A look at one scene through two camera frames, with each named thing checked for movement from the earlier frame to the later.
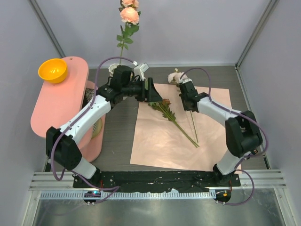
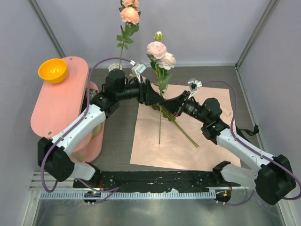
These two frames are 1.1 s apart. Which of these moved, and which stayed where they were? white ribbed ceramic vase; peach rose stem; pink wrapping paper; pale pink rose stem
Moved: pale pink rose stem
Stayed: pink wrapping paper; peach rose stem; white ribbed ceramic vase
